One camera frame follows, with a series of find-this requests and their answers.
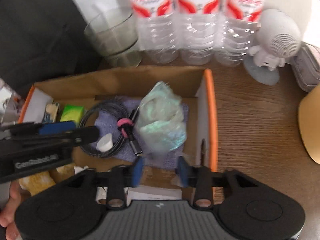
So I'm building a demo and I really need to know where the person's left hand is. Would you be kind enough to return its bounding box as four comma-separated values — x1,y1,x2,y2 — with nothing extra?
1,181,23,240

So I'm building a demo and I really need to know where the green small packet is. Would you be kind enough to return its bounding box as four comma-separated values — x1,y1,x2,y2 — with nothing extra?
60,105,85,127

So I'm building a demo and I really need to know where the purple knitted cloth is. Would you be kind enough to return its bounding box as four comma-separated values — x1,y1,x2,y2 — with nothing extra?
94,97,183,170

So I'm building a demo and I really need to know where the red cardboard box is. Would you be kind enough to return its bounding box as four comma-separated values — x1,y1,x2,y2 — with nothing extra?
19,67,217,189

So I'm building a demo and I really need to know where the crumpled greenish plastic bag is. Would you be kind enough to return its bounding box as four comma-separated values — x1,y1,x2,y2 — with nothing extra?
135,81,187,154

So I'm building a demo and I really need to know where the black paper bag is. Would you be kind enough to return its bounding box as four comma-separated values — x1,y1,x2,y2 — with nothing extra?
1,0,102,97

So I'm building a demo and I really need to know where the clear glass cup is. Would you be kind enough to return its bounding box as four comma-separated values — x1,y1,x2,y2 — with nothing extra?
84,4,142,68

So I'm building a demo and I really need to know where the yellow thermos jug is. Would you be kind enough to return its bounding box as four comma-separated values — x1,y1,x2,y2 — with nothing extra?
298,85,320,164

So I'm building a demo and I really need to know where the left water bottle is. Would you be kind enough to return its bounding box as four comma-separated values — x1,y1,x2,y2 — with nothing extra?
118,0,178,64

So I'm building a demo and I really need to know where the water bottle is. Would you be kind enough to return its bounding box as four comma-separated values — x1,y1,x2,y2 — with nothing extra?
118,0,178,64
176,0,220,66
215,0,265,67

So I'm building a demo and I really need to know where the white astronaut figurine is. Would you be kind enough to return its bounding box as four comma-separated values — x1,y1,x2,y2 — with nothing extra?
244,9,302,86

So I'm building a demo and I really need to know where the middle water bottle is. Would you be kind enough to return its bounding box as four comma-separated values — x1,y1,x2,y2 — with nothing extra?
176,0,220,66

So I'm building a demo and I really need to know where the right water bottle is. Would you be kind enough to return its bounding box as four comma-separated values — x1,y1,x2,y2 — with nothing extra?
215,0,265,67

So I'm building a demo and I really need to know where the coiled black usb cable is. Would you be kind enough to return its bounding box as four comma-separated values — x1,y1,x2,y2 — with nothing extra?
79,99,144,159

